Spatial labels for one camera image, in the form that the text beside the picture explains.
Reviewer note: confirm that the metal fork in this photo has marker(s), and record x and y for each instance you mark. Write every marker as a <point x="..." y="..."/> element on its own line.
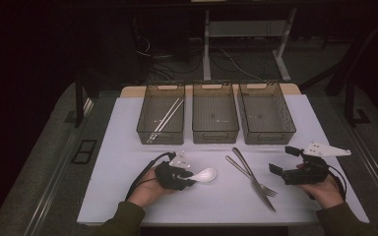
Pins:
<point x="239" y="167"/>

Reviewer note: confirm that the metal table knife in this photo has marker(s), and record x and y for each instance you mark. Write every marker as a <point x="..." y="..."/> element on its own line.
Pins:
<point x="259" y="190"/>

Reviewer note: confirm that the person's left hand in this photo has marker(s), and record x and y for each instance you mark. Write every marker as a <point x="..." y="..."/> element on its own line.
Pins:
<point x="147" y="191"/>

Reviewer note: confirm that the smoky clear plastic bin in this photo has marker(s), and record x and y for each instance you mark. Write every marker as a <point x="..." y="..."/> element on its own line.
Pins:
<point x="154" y="113"/>
<point x="215" y="113"/>
<point x="265" y="113"/>

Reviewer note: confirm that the white table mat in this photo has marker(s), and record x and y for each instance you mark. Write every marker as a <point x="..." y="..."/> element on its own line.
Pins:
<point x="216" y="203"/>

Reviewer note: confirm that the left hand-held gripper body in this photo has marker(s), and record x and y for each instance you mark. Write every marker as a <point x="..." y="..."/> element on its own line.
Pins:
<point x="167" y="177"/>

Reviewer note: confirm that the white ceramic spoon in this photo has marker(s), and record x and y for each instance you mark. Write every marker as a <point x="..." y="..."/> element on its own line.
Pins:
<point x="206" y="174"/>

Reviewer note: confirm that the person's right hand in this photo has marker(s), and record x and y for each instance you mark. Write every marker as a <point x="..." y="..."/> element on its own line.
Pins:
<point x="325" y="193"/>

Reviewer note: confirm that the pair of chopsticks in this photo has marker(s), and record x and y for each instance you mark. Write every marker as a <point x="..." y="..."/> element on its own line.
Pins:
<point x="174" y="115"/>

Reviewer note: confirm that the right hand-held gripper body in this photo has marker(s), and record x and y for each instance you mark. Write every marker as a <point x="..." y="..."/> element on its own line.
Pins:
<point x="303" y="177"/>

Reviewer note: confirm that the white metal stand frame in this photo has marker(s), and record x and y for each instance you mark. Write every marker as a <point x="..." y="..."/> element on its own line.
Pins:
<point x="247" y="29"/>

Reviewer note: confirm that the white chopstick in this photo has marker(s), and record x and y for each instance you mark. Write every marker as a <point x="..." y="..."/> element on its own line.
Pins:
<point x="167" y="114"/>

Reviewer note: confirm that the black metal stand with foot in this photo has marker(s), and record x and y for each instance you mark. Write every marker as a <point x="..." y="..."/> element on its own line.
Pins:
<point x="350" y="101"/>

